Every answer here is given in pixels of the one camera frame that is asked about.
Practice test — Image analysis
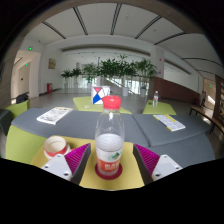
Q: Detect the flat round red coaster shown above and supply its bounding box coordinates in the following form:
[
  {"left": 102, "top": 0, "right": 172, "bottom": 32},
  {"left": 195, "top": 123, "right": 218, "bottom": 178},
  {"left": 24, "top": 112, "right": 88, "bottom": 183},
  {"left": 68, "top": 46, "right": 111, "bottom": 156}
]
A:
[{"left": 94, "top": 162, "right": 123, "bottom": 181}]

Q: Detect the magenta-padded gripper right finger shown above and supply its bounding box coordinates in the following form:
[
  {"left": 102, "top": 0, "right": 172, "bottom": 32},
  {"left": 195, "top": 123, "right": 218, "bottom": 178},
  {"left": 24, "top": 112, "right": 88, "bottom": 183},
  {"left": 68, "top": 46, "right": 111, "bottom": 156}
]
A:
[{"left": 133, "top": 143, "right": 184, "bottom": 185}]

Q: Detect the framed wall picture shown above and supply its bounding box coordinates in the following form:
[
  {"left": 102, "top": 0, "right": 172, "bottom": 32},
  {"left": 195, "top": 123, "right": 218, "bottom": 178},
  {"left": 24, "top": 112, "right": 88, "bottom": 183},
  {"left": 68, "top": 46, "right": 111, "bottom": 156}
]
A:
[{"left": 47, "top": 58, "right": 57, "bottom": 70}]

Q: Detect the row of potted green plants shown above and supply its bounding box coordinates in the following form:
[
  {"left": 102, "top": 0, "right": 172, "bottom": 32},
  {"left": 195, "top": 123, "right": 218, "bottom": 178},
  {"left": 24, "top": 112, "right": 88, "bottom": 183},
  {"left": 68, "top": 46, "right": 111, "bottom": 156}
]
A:
[{"left": 60, "top": 54, "right": 158, "bottom": 98}]

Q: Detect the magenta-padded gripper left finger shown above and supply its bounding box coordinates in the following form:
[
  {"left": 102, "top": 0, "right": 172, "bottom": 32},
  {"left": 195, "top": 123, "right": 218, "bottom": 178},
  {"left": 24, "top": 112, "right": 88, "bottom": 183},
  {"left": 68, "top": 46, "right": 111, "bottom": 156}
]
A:
[{"left": 40, "top": 143, "right": 92, "bottom": 185}]

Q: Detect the dark grey ottoman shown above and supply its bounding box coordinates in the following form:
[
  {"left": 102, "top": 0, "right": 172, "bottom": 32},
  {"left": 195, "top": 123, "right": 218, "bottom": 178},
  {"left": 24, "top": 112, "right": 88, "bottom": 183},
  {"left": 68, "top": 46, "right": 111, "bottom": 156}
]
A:
[{"left": 0, "top": 109, "right": 14, "bottom": 136}]

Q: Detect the clear water bottle red cap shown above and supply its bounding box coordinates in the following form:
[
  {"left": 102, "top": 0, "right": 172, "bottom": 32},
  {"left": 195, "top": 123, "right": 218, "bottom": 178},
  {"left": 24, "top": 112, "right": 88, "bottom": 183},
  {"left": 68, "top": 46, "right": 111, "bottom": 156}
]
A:
[{"left": 94, "top": 95, "right": 125, "bottom": 177}]

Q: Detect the white red blue polyhedron box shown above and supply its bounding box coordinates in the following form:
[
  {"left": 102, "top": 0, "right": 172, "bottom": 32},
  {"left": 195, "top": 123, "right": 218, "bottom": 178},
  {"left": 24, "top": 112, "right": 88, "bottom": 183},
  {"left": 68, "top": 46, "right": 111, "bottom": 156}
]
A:
[{"left": 90, "top": 85, "right": 112, "bottom": 106}]

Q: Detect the small clear drink bottle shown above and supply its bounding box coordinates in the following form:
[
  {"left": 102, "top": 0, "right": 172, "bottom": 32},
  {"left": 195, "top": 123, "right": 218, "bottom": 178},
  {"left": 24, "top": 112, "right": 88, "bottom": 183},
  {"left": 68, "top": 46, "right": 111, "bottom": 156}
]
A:
[{"left": 152, "top": 90, "right": 160, "bottom": 108}]

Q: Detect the red and white mug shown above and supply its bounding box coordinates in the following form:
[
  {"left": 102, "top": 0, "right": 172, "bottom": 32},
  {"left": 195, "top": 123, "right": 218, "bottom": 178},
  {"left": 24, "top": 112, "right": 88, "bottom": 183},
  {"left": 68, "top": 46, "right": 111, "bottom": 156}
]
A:
[{"left": 43, "top": 135, "right": 72, "bottom": 159}]

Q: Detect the wooden shelf unit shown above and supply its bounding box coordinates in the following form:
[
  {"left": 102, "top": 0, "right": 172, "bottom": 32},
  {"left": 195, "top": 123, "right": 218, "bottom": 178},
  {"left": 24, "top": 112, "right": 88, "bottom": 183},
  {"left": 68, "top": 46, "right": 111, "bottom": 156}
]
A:
[{"left": 213, "top": 74, "right": 224, "bottom": 124}]

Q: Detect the long wooden bench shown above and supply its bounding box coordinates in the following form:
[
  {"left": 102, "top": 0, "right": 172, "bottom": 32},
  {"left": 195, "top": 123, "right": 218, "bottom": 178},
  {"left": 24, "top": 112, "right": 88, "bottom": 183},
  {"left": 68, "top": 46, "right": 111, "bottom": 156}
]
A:
[{"left": 189, "top": 104, "right": 224, "bottom": 134}]

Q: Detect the yellow and white booklet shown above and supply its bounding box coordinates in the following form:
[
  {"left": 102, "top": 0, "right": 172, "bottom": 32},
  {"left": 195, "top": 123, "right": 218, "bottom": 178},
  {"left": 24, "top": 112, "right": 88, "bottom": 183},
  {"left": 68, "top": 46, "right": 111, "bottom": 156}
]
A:
[{"left": 152, "top": 114, "right": 187, "bottom": 132}]

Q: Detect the person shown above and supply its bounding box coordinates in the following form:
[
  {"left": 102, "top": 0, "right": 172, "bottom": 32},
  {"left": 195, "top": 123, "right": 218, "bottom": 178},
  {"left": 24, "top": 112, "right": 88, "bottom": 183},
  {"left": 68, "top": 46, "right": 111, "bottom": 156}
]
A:
[{"left": 199, "top": 90, "right": 208, "bottom": 108}]

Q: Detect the white printed magazine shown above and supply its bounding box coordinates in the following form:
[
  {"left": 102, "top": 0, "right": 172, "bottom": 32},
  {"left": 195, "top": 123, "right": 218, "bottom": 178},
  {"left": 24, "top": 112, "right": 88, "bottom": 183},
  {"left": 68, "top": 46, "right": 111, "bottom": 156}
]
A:
[{"left": 36, "top": 106, "right": 74, "bottom": 126}]

